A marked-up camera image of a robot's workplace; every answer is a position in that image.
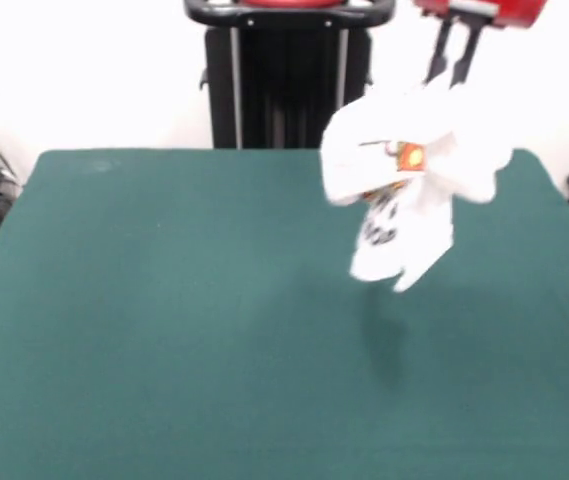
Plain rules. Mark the dark green table cloth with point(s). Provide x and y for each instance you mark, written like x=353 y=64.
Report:
x=114 y=350

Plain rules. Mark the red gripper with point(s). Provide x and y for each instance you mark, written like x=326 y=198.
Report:
x=494 y=10

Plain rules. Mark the red robot base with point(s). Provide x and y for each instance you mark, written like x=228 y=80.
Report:
x=286 y=2

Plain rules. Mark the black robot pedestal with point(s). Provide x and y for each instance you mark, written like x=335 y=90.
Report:
x=289 y=75

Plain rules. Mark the white printed T-shirt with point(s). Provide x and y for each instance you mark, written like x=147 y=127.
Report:
x=389 y=170

